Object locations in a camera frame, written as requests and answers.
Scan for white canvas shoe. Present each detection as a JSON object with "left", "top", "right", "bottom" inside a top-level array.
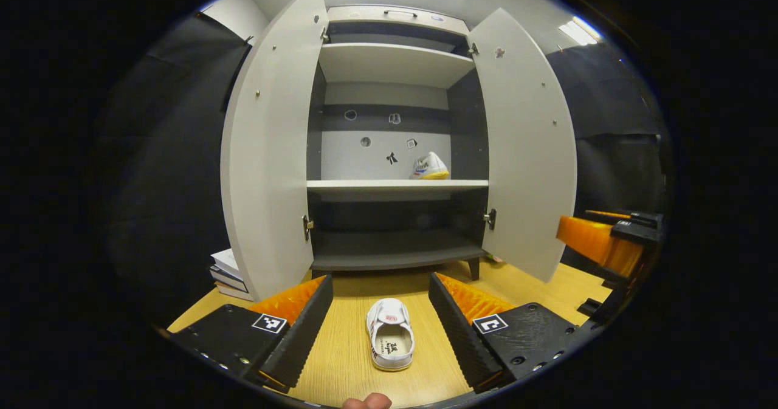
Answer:
[
  {"left": 365, "top": 298, "right": 416, "bottom": 372},
  {"left": 410, "top": 151, "right": 450, "bottom": 180}
]

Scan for ceiling light panel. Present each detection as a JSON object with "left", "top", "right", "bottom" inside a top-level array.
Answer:
[{"left": 558, "top": 15, "right": 604, "bottom": 47}]

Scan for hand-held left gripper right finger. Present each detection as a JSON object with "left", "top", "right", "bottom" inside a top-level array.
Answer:
[{"left": 429, "top": 271, "right": 589, "bottom": 394}]

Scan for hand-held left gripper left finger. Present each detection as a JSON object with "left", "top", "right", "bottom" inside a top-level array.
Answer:
[{"left": 159, "top": 273, "right": 335, "bottom": 393}]

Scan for white shoe cabinet door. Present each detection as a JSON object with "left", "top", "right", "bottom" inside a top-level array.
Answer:
[
  {"left": 467, "top": 8, "right": 578, "bottom": 283},
  {"left": 220, "top": 0, "right": 330, "bottom": 302}
]

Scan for black book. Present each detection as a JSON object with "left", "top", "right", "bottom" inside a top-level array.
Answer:
[{"left": 210, "top": 266, "right": 249, "bottom": 292}]

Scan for black backdrop cloth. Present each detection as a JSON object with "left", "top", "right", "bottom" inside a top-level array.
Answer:
[{"left": 97, "top": 13, "right": 669, "bottom": 331}]

